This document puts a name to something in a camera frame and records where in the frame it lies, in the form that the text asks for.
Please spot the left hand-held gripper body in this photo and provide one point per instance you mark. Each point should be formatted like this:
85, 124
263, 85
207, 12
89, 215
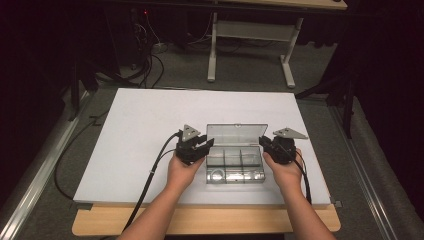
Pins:
188, 146

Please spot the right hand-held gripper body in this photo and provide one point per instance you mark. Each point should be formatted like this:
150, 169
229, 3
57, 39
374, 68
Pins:
285, 148

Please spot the clear plastic compartment box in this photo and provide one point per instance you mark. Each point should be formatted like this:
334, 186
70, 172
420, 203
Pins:
235, 156

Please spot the person's right hand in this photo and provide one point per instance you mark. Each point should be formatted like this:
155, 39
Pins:
286, 175

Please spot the person's left hand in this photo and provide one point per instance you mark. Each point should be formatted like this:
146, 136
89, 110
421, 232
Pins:
181, 175

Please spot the black metal stand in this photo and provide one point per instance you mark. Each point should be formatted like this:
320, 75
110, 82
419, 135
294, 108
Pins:
348, 106
75, 90

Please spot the wooden table board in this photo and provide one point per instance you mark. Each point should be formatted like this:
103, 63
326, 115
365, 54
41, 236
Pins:
233, 220

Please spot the white power strip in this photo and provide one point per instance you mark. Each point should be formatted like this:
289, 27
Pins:
160, 47

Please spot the grey corner bracket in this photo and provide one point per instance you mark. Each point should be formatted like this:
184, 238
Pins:
336, 202

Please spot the metal floor rail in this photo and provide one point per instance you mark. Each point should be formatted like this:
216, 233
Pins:
43, 180
363, 180

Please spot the white metal desk frame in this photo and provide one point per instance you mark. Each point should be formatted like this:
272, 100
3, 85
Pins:
253, 31

